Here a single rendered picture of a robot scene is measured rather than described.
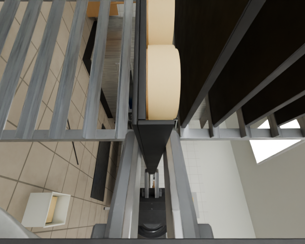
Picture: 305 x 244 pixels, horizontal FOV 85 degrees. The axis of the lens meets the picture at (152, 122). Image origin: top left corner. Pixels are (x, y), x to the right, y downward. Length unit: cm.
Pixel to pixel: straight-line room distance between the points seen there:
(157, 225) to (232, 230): 404
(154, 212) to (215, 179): 407
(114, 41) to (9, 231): 234
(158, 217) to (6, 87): 60
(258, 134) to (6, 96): 78
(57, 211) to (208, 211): 327
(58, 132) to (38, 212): 101
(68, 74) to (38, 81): 9
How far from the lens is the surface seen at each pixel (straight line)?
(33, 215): 152
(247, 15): 20
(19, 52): 78
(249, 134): 56
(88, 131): 51
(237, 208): 454
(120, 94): 54
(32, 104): 63
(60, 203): 176
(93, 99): 55
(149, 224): 45
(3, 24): 91
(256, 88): 33
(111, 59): 225
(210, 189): 439
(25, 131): 60
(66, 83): 62
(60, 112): 57
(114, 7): 277
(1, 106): 69
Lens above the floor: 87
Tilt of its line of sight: level
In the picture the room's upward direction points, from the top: 90 degrees clockwise
